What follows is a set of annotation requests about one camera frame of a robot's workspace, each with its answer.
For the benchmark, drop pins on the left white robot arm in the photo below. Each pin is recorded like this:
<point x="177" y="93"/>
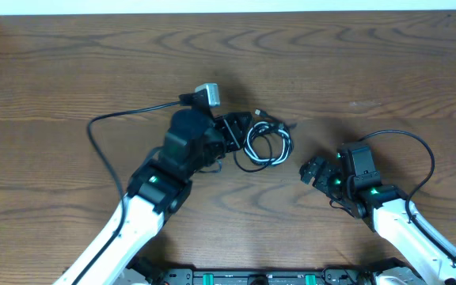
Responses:
<point x="157" y="190"/>

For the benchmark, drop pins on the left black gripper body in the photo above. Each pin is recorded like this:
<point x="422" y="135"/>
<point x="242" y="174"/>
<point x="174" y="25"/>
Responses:
<point x="228" y="138"/>

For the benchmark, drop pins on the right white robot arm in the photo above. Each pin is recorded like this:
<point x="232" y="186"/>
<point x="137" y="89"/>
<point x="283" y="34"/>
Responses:
<point x="356" y="185"/>

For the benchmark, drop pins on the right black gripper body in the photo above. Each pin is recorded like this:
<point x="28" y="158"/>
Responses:
<point x="330" y="181"/>

